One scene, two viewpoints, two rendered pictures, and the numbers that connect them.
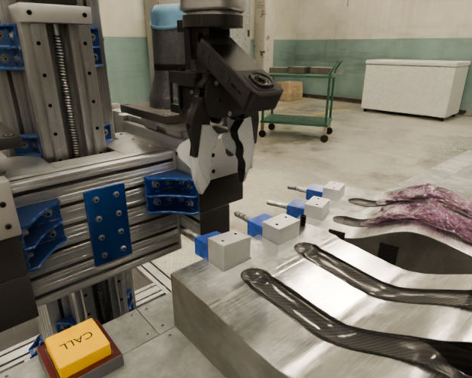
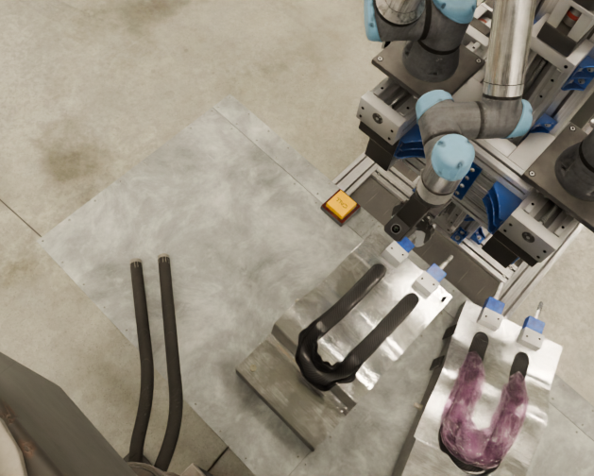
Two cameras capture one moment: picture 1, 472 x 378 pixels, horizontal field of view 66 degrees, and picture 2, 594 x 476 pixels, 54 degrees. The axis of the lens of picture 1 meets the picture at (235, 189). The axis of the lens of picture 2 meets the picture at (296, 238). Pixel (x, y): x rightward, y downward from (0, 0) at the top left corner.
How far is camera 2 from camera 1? 1.20 m
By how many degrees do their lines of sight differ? 65
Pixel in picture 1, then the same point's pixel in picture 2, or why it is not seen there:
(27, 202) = not seen: hidden behind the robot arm
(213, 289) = (364, 251)
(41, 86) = not seen: hidden behind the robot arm
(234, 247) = (390, 255)
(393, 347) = (330, 320)
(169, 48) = (589, 143)
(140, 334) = (360, 229)
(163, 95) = (562, 159)
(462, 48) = not seen: outside the picture
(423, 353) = (324, 328)
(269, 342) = (335, 278)
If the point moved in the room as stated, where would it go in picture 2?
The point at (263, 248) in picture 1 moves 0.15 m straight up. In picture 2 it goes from (407, 274) to (422, 251)
